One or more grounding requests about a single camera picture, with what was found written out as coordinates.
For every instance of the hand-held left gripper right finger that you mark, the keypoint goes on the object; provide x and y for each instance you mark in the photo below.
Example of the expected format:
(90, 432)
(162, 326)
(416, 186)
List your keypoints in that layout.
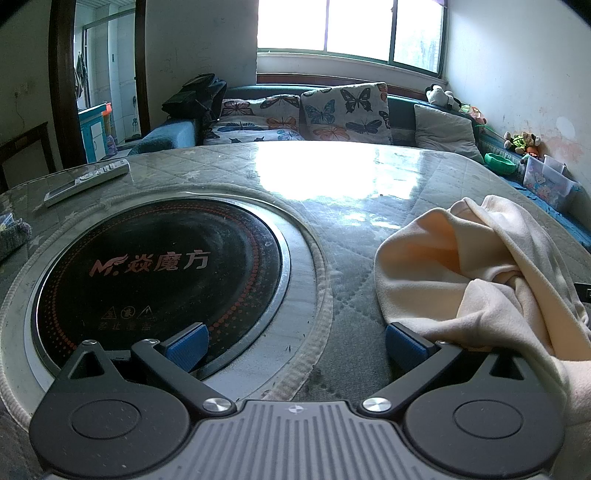
(406, 347)

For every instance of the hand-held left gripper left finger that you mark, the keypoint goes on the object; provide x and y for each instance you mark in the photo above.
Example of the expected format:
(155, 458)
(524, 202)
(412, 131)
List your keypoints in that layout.
(187, 347)

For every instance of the cream sweatshirt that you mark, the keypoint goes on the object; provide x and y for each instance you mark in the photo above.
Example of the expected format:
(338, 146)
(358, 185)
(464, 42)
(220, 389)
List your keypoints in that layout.
(461, 258)

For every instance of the hanging clothes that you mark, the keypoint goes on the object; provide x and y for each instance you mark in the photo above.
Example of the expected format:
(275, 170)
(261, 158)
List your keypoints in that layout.
(81, 74)

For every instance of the round black induction cooktop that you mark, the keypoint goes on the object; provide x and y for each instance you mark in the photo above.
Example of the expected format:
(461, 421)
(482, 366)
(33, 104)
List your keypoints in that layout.
(161, 277)

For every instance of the silver remote control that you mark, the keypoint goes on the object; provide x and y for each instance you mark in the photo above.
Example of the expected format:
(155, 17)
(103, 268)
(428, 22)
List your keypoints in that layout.
(87, 181)

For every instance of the grey fuzzy cloth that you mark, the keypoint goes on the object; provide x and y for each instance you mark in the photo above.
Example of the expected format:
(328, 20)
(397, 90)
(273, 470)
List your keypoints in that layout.
(14, 240)

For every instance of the green plastic bowl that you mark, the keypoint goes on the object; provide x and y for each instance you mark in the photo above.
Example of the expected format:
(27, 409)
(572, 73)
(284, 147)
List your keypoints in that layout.
(501, 162)

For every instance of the large clear plastic box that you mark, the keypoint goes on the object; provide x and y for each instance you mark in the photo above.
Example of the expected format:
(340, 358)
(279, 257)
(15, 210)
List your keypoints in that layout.
(547, 184)

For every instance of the grey pillow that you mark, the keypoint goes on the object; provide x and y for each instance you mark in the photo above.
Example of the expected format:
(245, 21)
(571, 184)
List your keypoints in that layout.
(443, 131)

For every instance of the flat butterfly print cushion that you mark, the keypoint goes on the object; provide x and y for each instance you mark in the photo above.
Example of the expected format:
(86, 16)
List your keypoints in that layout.
(249, 131)

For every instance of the tan plush toy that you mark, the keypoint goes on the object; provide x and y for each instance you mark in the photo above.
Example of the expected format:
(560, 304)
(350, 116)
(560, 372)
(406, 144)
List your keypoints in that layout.
(508, 138)

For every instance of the blue cabinet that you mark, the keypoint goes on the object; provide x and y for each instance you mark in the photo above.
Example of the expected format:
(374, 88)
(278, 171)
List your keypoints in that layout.
(92, 134)

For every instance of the small clear plastic box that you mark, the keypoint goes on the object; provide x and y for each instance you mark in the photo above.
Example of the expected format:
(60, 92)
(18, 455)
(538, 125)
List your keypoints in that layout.
(554, 164)

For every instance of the blue sofa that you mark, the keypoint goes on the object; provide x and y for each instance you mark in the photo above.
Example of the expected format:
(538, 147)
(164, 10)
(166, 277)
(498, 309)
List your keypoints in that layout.
(401, 110)

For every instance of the orange green plush toy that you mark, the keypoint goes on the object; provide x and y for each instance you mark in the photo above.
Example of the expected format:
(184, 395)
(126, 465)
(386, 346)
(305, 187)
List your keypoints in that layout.
(475, 115)

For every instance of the large butterfly print pillow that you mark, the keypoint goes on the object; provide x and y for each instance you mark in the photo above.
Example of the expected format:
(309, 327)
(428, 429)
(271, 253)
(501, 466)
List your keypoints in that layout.
(346, 110)

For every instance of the black bag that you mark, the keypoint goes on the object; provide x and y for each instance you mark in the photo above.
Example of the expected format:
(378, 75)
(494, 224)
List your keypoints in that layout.
(194, 99)

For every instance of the small butterfly print pillow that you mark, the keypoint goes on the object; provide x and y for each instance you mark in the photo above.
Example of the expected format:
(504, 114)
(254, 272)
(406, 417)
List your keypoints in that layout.
(258, 106)

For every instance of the panda plush toy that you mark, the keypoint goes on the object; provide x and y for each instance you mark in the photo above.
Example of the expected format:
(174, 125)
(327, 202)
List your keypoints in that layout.
(436, 94)

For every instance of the dark wooden chair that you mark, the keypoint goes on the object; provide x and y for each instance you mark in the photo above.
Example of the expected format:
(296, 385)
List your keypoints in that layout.
(27, 134)

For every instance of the green framed window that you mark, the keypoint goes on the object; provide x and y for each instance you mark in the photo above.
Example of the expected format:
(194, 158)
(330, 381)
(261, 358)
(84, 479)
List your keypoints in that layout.
(351, 27)

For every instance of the dark wooden door frame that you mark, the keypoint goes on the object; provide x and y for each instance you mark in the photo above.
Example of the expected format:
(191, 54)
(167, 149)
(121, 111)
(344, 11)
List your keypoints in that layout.
(62, 92)

